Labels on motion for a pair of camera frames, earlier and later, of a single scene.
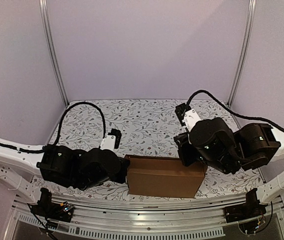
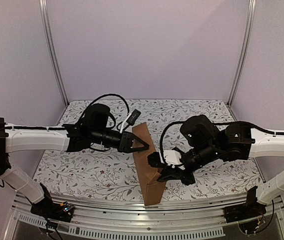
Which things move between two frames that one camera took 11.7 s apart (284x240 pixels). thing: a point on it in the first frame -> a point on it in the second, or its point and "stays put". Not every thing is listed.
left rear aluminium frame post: (44, 20) stays put
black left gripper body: (121, 179) -> (124, 141)
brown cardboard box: (164, 177) -> (152, 188)
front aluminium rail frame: (144, 217) stays put
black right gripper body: (184, 152) -> (175, 171)
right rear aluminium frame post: (251, 11) stays put
